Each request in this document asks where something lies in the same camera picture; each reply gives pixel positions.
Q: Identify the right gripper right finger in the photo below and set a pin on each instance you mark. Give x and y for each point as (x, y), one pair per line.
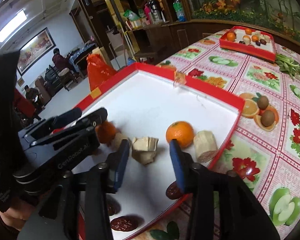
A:
(241, 216)

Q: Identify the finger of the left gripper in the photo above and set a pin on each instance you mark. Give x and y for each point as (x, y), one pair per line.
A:
(81, 124)
(45, 127)

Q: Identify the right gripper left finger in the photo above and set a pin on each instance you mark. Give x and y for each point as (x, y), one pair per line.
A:
(102, 179)

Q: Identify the orange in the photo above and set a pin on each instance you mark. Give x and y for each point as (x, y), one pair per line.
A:
(231, 36)
(182, 131)
(106, 132)

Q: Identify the beige chunk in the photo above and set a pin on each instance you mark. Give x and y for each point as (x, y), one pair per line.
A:
(205, 146)
(116, 142)

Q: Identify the brown cake piece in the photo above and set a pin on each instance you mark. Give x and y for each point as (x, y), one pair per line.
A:
(144, 149)

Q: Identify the kiwi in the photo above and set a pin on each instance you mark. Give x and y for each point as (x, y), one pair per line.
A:
(267, 118)
(263, 102)

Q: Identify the left hand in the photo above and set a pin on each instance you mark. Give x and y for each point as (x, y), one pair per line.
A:
(17, 214)

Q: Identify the seated person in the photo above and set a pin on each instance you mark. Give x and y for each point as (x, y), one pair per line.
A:
(33, 96)

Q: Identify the red date bottom left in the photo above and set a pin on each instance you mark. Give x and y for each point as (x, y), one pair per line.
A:
(113, 207)

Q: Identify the red date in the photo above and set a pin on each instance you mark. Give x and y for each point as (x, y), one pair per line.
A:
(124, 223)
(113, 207)
(173, 192)

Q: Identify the orange plastic bag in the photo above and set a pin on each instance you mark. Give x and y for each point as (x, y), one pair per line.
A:
(98, 71)

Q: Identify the red date bottom right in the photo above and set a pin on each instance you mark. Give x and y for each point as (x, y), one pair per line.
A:
(124, 223)

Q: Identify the person in red coat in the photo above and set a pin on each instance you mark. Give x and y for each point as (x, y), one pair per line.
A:
(61, 62)

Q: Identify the near red tray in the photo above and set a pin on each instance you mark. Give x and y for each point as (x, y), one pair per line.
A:
(143, 100)

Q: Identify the red tray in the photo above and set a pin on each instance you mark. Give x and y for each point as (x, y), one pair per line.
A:
(143, 100)
(252, 42)

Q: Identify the floral fruit tablecloth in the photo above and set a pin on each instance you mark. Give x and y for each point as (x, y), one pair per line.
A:
(267, 158)

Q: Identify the blue water bottle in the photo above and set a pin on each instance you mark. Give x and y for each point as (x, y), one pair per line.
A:
(130, 61)

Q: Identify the black thermos jug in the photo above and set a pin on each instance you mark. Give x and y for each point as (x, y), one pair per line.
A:
(156, 10)

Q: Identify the green plastic bottle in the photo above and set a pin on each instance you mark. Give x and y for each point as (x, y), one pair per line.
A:
(178, 7)

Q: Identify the green leafy vegetables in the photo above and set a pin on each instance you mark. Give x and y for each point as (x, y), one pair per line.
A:
(288, 65)

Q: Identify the far red tray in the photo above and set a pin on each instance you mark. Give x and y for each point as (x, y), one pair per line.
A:
(252, 42)

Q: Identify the framed wall painting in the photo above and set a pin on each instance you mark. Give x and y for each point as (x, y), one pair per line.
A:
(34, 50)

